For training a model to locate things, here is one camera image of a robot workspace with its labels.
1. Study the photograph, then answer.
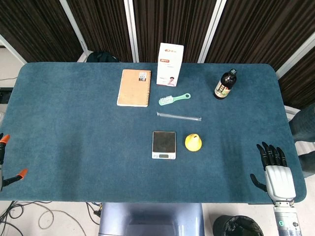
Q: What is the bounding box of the white partition frame post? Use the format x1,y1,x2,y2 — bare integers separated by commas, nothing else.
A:
197,0,227,63
59,0,94,62
0,33,27,63
275,31,315,79
124,0,140,62

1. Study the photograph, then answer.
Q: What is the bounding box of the dark glass bottle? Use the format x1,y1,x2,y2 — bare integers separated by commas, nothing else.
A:
213,68,238,100

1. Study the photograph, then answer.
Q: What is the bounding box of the person in jeans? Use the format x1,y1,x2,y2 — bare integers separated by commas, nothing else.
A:
289,103,315,179

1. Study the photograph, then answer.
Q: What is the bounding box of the black floor power strip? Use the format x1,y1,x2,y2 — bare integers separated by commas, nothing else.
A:
0,87,13,104

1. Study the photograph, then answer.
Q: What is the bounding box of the white carton box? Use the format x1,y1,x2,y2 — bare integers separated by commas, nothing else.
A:
156,42,185,87

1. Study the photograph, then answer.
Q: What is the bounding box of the blue robot torso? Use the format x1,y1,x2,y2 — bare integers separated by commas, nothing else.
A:
98,202,205,236

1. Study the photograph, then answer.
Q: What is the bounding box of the brown spiral notebook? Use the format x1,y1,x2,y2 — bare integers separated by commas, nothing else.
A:
116,69,152,108

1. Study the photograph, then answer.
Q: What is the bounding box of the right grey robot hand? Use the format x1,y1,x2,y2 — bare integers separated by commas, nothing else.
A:
250,142,297,201

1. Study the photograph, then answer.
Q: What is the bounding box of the grey floor cable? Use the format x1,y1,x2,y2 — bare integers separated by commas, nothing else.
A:
38,203,87,236

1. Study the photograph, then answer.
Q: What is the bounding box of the left orange-tipped robot hand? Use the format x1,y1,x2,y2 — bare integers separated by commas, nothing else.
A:
0,134,29,191

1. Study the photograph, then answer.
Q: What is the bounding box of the green brush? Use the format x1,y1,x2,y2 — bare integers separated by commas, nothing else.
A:
158,93,191,106

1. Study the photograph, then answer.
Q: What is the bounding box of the black plug cable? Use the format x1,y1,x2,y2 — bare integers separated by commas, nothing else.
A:
86,202,103,226

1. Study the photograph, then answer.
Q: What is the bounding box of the black bag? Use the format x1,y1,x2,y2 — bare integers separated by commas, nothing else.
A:
86,51,119,63

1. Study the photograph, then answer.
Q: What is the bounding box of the small digital scale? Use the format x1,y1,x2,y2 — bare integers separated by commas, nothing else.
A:
152,131,177,160

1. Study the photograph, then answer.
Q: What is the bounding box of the blue table cloth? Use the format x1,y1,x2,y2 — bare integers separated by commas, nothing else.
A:
0,62,307,204

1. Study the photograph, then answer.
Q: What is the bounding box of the black trash bin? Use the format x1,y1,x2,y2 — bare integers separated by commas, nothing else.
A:
213,215,264,236

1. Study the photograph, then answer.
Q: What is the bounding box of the yellow lemon-shaped object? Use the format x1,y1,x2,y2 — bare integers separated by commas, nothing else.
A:
185,133,204,151

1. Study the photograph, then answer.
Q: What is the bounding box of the black floor cable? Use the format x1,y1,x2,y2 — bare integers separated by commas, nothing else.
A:
0,200,52,236

